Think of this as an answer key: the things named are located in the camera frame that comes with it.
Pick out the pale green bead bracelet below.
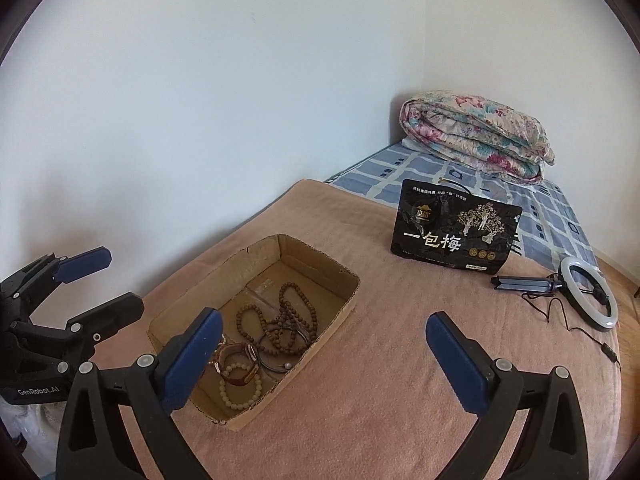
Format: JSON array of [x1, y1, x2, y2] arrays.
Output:
[[218, 364, 264, 410]]

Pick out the red strap wristwatch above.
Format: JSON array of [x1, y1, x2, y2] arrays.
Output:
[[209, 342, 259, 387]]

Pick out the blue bangle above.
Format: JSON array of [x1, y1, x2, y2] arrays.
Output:
[[257, 324, 311, 375]]

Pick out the brown wooden bead necklace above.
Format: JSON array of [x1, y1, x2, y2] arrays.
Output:
[[234, 280, 320, 359]]

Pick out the white gloved left hand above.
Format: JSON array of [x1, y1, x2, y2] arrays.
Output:
[[1, 399, 66, 479]]

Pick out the cardboard box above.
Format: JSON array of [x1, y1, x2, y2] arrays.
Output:
[[148, 234, 360, 430]]

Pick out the blue checked bed sheet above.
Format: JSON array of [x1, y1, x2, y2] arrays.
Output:
[[326, 143, 597, 270]]

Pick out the black snack bag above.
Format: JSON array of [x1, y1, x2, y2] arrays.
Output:
[[390, 179, 522, 275]]

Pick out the folded floral quilt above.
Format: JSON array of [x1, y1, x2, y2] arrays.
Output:
[[399, 90, 555, 184]]

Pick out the white ring light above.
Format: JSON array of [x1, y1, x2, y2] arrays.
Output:
[[490, 257, 618, 332]]

